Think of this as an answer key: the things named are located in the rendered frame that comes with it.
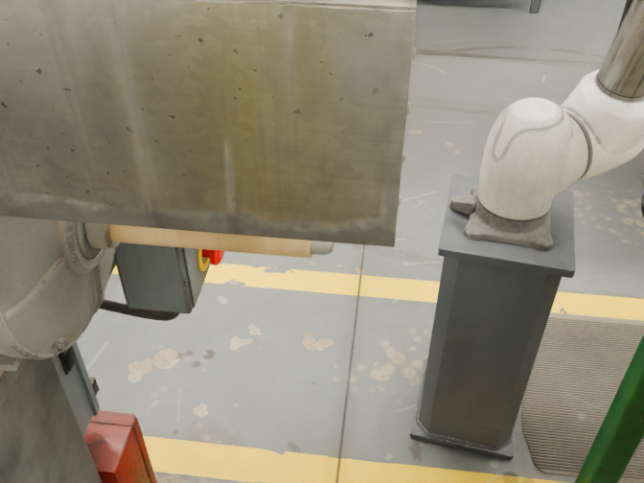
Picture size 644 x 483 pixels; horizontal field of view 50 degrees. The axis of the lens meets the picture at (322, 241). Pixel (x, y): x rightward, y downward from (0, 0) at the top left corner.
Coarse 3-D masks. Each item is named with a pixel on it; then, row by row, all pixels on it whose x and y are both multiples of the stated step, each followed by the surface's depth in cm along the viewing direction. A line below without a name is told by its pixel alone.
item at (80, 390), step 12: (72, 348) 105; (60, 360) 102; (72, 360) 105; (60, 372) 103; (72, 372) 107; (84, 372) 110; (72, 384) 107; (84, 384) 111; (96, 384) 115; (72, 396) 107; (84, 396) 112; (72, 408) 108; (84, 408) 112; (96, 408) 115; (84, 420) 113; (84, 432) 113
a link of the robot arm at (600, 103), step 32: (640, 0) 121; (640, 32) 123; (608, 64) 132; (640, 64) 127; (576, 96) 139; (608, 96) 134; (640, 96) 133; (608, 128) 135; (640, 128) 137; (608, 160) 140
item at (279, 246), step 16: (112, 224) 61; (112, 240) 62; (128, 240) 61; (144, 240) 61; (160, 240) 61; (176, 240) 61; (192, 240) 60; (208, 240) 60; (224, 240) 60; (240, 240) 60; (256, 240) 60; (272, 240) 60; (288, 240) 59; (304, 240) 59; (288, 256) 61; (304, 256) 60
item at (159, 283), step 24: (120, 264) 93; (144, 264) 93; (168, 264) 92; (192, 264) 95; (144, 288) 96; (168, 288) 95; (192, 288) 96; (120, 312) 101; (144, 312) 103; (168, 312) 105
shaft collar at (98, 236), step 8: (88, 224) 60; (96, 224) 60; (104, 224) 60; (88, 232) 61; (96, 232) 60; (104, 232) 60; (88, 240) 61; (96, 240) 61; (104, 240) 61; (104, 248) 62; (112, 248) 62
